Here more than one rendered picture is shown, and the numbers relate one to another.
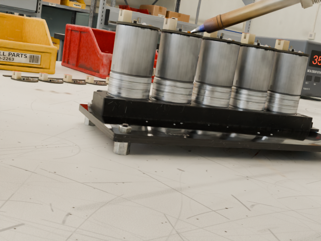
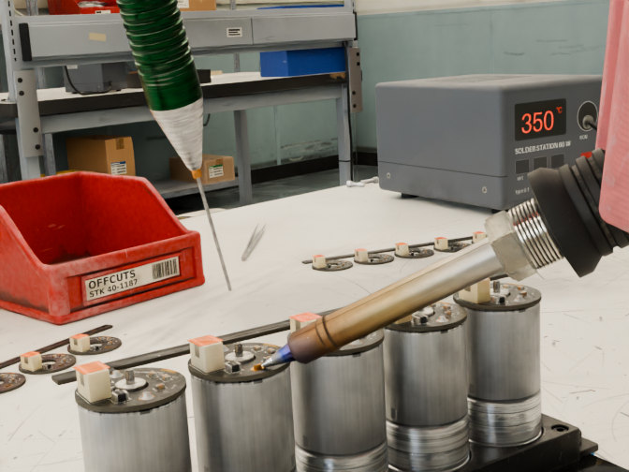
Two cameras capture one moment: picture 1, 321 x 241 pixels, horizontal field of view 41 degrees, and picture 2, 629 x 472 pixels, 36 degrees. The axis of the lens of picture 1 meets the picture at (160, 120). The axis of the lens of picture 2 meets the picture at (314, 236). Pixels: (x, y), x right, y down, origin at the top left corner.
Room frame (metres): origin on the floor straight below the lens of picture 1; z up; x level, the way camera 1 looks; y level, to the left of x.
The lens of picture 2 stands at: (0.04, 0.00, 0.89)
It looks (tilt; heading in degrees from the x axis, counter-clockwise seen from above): 12 degrees down; 353
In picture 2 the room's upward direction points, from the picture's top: 3 degrees counter-clockwise
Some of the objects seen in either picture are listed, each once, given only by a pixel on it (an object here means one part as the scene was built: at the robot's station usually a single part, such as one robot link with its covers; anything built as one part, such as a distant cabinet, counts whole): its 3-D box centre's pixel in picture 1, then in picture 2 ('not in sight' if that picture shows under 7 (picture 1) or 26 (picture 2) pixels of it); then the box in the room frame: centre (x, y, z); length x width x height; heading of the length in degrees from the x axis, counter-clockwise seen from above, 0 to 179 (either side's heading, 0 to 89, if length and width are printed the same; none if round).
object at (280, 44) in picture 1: (283, 45); (476, 287); (0.29, -0.07, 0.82); 0.01 x 0.01 x 0.01; 26
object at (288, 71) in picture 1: (283, 87); (498, 375); (0.29, -0.08, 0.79); 0.02 x 0.02 x 0.05
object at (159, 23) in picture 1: (183, 33); (210, 36); (3.18, -0.06, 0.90); 1.30 x 0.06 x 0.12; 127
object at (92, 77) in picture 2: not in sight; (95, 76); (3.09, 0.30, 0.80); 0.15 x 0.12 x 0.10; 56
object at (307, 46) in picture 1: (296, 68); (488, 139); (0.79, -0.23, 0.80); 0.15 x 0.12 x 0.10; 26
